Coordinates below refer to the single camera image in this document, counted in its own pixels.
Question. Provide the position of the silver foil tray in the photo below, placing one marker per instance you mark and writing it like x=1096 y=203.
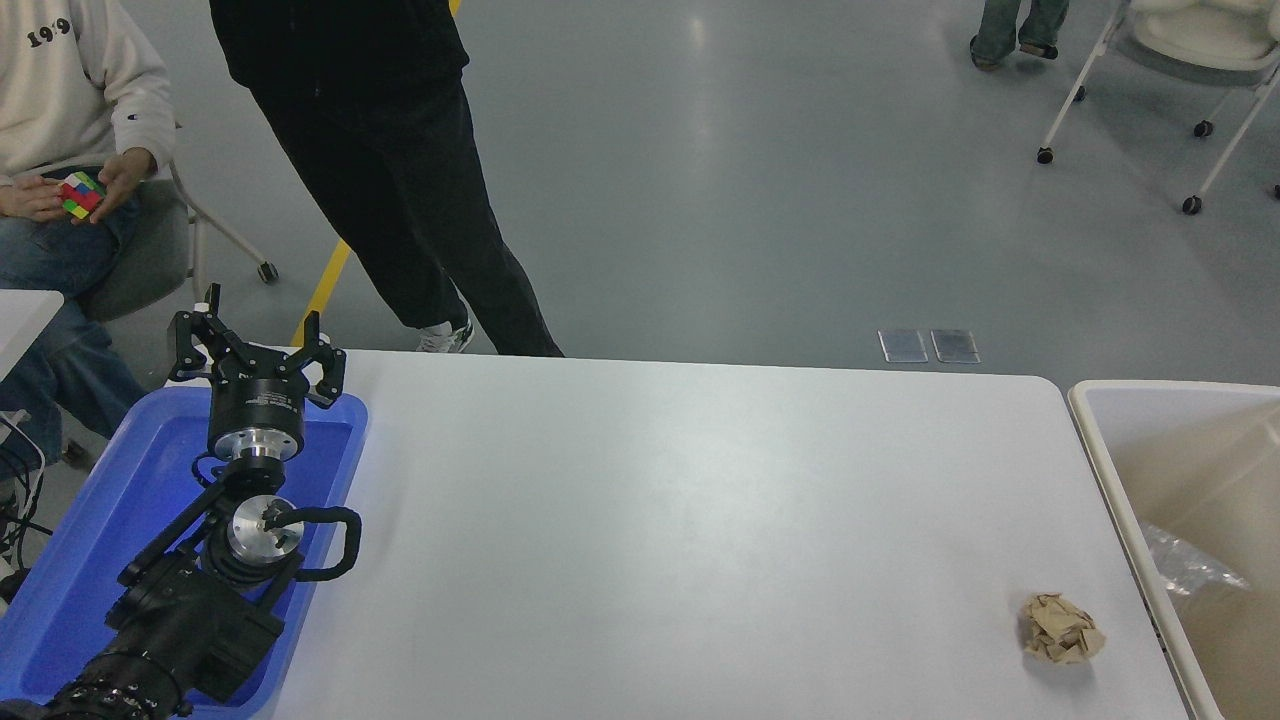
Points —
x=1185 y=565

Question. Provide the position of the seated person's right hand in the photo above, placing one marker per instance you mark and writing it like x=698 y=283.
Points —
x=35 y=200

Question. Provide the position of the seated person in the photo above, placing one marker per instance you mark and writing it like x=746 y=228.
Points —
x=60 y=90

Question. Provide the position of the standing person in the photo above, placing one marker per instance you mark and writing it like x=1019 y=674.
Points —
x=400 y=200

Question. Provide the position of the blue plastic tray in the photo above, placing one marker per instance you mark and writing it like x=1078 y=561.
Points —
x=100 y=500

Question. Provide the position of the clear floor plate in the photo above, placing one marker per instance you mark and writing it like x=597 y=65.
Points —
x=903 y=346
x=955 y=346

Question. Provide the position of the white chair on casters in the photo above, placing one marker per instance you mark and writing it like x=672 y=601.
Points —
x=1200 y=35

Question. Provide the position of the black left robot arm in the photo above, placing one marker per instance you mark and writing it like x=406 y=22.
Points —
x=190 y=620

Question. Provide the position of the seated person's left hand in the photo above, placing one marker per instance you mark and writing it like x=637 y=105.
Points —
x=128 y=175

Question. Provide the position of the walking person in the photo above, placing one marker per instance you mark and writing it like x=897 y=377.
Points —
x=1000 y=25

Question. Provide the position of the large pale bin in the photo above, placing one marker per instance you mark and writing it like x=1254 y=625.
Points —
x=1180 y=470

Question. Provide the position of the small white side table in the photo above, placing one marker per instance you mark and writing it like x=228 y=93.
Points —
x=25 y=320

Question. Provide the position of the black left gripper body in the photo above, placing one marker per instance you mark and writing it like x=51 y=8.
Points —
x=258 y=400

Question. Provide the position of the crumpled tan paper ball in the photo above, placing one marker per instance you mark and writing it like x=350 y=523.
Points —
x=1062 y=630

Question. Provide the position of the colourful puzzle cube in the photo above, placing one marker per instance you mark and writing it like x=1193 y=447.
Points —
x=83 y=195

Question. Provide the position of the grey chair on casters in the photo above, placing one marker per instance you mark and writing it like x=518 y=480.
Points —
x=150 y=260

